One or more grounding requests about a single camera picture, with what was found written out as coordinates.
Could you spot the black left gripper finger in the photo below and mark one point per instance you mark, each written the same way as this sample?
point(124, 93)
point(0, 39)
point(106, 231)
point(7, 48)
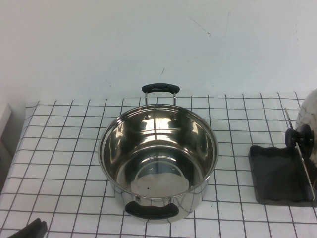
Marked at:
point(43, 229)
point(33, 230)

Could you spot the stainless steel pot lid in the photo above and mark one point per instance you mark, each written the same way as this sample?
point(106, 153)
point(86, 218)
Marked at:
point(309, 111)

